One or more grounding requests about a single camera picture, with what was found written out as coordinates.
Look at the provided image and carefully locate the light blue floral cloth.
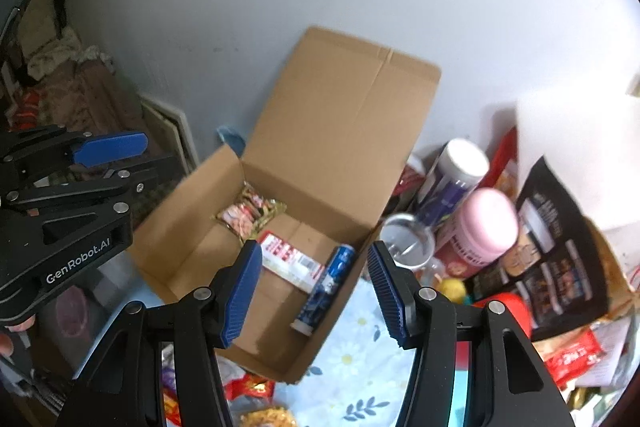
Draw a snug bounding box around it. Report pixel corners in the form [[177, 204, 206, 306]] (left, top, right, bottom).
[[215, 277, 471, 427]]

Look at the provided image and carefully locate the red canister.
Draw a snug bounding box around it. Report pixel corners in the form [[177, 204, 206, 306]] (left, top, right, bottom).
[[452, 292, 533, 427]]

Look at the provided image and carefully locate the person's left hand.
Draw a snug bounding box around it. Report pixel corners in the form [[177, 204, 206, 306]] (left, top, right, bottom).
[[0, 314, 37, 359]]

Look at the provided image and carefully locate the brown snack packet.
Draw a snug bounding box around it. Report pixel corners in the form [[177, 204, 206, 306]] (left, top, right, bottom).
[[216, 184, 287, 242]]

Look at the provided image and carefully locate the dark red jar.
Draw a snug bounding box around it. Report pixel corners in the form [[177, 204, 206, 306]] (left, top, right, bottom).
[[392, 154, 427, 208]]

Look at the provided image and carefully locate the blue plastic bag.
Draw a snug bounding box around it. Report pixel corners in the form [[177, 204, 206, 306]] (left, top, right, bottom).
[[216, 124, 246, 158]]

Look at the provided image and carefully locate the brown cardboard box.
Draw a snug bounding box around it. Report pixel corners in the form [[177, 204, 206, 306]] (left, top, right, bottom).
[[131, 26, 442, 384]]

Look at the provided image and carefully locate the white framed board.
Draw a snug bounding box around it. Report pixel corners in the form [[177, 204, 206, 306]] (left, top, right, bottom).
[[139, 94, 198, 175]]

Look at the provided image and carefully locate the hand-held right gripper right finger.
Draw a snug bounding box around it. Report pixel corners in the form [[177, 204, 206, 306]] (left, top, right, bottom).
[[366, 240, 577, 427]]

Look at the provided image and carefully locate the pile of clothes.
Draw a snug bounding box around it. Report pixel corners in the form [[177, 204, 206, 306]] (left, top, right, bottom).
[[0, 0, 116, 132]]

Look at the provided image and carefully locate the red striped cloth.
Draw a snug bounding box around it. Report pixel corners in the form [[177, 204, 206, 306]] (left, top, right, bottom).
[[10, 92, 41, 132]]

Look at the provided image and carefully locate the red snack packet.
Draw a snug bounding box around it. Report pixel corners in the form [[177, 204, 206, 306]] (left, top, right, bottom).
[[222, 372, 277, 403]]

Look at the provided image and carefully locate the red and white bar packet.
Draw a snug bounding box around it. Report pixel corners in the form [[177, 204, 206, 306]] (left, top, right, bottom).
[[255, 229, 326, 293]]

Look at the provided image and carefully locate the clear jar orange label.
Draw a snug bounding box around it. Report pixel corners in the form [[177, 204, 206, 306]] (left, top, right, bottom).
[[382, 213, 436, 278]]

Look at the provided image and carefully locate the blue snack tube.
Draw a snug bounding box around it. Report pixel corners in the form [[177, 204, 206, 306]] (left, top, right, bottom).
[[291, 244, 357, 337]]

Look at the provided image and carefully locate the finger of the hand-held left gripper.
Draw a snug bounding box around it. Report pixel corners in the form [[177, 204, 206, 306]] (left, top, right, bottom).
[[0, 125, 149, 195], [0, 155, 179, 214]]

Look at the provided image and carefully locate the large black snack bag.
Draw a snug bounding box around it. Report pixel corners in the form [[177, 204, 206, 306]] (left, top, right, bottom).
[[472, 157, 611, 340]]

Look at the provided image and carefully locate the red wrapper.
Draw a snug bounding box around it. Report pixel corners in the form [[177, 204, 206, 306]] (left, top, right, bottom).
[[542, 329, 606, 388]]

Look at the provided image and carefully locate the white foam sheet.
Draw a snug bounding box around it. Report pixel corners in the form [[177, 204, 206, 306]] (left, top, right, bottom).
[[515, 89, 640, 233]]

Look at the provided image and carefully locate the yellow fruit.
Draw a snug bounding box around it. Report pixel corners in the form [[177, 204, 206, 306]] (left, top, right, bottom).
[[440, 277, 468, 303]]

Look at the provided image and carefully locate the orange brown snack bag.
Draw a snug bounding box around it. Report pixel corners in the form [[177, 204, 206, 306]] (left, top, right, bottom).
[[590, 222, 636, 323]]

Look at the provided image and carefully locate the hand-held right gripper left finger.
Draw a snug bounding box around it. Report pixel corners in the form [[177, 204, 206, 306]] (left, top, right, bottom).
[[54, 240, 264, 427]]

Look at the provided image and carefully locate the brown blanket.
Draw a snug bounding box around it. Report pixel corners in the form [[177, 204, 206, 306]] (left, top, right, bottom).
[[40, 57, 151, 142]]

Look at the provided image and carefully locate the clear bag of yellow snacks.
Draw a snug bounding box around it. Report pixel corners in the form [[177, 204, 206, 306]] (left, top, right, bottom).
[[239, 407, 297, 427]]

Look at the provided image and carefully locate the dark blue jar white lid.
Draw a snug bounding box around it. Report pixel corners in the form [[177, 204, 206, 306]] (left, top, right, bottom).
[[417, 138, 491, 228]]

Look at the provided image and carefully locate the pink canister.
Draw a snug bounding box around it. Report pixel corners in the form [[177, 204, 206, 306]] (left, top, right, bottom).
[[435, 187, 519, 280]]

